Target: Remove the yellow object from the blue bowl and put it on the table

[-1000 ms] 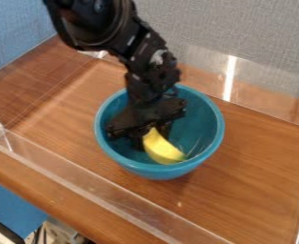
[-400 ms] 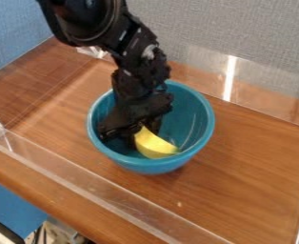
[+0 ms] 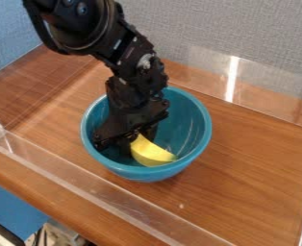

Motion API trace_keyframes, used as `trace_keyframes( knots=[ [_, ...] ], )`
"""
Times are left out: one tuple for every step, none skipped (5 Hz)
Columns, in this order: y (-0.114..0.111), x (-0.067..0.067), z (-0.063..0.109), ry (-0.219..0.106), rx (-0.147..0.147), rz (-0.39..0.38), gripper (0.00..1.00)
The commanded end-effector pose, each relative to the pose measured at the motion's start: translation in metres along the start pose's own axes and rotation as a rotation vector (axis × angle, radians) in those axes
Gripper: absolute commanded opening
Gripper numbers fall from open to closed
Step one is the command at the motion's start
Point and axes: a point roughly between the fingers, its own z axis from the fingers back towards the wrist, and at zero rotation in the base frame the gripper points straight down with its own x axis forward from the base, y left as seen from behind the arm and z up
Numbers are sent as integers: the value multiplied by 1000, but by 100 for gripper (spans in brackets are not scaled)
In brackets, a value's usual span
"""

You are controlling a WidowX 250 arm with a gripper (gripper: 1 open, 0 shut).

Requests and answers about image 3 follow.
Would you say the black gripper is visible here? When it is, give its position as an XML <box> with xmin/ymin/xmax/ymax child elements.
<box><xmin>89</xmin><ymin>78</ymin><xmax>172</xmax><ymax>158</ymax></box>

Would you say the yellow toy banana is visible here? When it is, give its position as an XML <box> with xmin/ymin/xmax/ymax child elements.
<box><xmin>130</xmin><ymin>135</ymin><xmax>179</xmax><ymax>167</ymax></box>

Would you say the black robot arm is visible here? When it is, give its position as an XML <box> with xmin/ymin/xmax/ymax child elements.
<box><xmin>21</xmin><ymin>0</ymin><xmax>169</xmax><ymax>156</ymax></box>

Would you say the blue plastic bowl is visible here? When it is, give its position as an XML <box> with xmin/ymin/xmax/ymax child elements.
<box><xmin>80</xmin><ymin>86</ymin><xmax>213</xmax><ymax>183</ymax></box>

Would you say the clear acrylic front barrier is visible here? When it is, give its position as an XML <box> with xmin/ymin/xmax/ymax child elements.
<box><xmin>0</xmin><ymin>130</ymin><xmax>235</xmax><ymax>246</ymax></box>

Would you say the clear acrylic barrier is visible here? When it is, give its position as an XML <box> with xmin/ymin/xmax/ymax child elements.
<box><xmin>158</xmin><ymin>46</ymin><xmax>302</xmax><ymax>127</ymax></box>
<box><xmin>0</xmin><ymin>130</ymin><xmax>235</xmax><ymax>246</ymax></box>

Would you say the clear acrylic back barrier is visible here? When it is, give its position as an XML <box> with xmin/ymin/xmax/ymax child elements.
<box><xmin>158</xmin><ymin>46</ymin><xmax>302</xmax><ymax>127</ymax></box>

